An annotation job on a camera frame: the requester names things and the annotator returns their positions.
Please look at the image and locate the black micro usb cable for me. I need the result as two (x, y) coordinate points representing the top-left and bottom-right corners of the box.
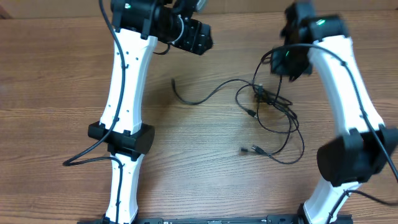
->
(170, 77), (305, 165)

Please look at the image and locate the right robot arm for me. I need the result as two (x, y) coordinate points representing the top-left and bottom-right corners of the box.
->
(271, 12), (397, 223)

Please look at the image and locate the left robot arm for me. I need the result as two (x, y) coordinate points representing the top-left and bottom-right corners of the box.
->
(88, 0), (213, 223)

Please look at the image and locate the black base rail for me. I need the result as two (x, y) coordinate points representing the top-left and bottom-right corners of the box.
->
(134, 215), (305, 224)

